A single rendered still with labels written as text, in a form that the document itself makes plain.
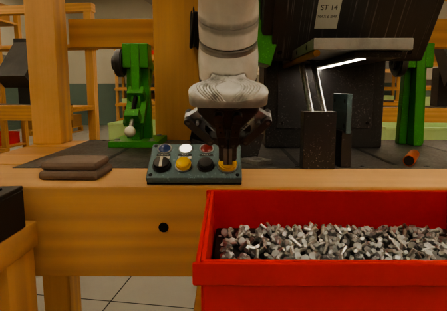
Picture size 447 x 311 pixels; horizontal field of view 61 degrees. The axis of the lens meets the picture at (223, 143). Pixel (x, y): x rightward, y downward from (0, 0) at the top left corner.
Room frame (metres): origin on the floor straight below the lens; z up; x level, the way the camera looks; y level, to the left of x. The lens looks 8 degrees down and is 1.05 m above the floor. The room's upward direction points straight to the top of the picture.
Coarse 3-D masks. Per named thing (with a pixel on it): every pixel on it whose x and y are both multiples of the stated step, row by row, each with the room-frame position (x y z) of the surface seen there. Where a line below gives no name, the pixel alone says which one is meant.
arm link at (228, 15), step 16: (208, 0) 0.41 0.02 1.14; (224, 0) 0.40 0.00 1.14; (240, 0) 0.40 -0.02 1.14; (256, 0) 0.42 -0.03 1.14; (208, 16) 0.42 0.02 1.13; (224, 16) 0.42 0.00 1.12; (240, 16) 0.42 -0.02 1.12; (256, 16) 0.44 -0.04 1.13; (208, 32) 0.44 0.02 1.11; (224, 32) 0.43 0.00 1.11; (240, 32) 0.43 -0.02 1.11; (256, 32) 0.45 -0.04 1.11; (224, 48) 0.44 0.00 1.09; (240, 48) 0.44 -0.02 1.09
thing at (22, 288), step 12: (12, 264) 0.50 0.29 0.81; (24, 264) 0.53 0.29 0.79; (0, 276) 0.49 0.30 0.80; (12, 276) 0.50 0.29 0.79; (24, 276) 0.53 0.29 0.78; (0, 288) 0.49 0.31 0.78; (12, 288) 0.50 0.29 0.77; (24, 288) 0.52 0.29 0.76; (36, 288) 0.56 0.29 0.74; (0, 300) 0.49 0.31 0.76; (12, 300) 0.49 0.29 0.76; (24, 300) 0.52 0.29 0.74; (36, 300) 0.55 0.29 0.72
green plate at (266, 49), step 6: (258, 30) 0.82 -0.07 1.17; (258, 36) 0.82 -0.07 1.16; (264, 36) 0.82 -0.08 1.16; (270, 36) 0.82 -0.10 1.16; (258, 42) 0.82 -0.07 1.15; (264, 42) 0.82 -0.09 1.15; (270, 42) 0.82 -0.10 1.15; (258, 48) 0.82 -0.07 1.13; (264, 48) 0.82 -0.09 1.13; (270, 48) 0.82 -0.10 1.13; (264, 54) 0.82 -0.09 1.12; (270, 54) 0.82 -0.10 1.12; (258, 60) 0.82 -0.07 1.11; (264, 60) 0.82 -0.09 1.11; (270, 60) 0.82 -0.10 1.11; (264, 66) 0.88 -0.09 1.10
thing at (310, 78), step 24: (264, 72) 0.99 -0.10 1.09; (288, 72) 0.97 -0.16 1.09; (336, 72) 0.97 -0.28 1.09; (360, 72) 0.97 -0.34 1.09; (384, 72) 0.97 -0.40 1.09; (288, 96) 0.97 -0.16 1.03; (312, 96) 0.97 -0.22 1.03; (360, 96) 0.97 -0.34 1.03; (288, 120) 0.97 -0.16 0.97; (360, 120) 0.97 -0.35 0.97; (264, 144) 0.99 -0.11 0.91; (288, 144) 0.97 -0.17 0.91; (360, 144) 0.97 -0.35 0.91
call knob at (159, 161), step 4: (160, 156) 0.60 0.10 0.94; (156, 160) 0.59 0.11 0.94; (160, 160) 0.59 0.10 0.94; (164, 160) 0.59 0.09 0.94; (168, 160) 0.60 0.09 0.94; (156, 164) 0.59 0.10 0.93; (160, 164) 0.58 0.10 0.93; (164, 164) 0.59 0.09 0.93; (168, 164) 0.59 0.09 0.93; (156, 168) 0.58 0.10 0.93; (160, 168) 0.58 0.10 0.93; (164, 168) 0.58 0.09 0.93
